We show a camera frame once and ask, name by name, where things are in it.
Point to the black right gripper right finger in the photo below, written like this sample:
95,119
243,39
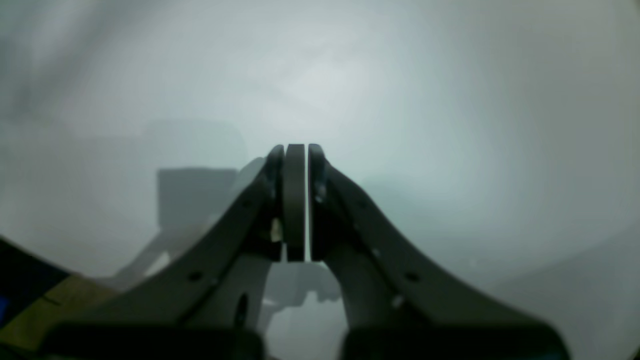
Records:
399,304

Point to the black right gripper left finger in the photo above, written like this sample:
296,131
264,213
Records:
206,304

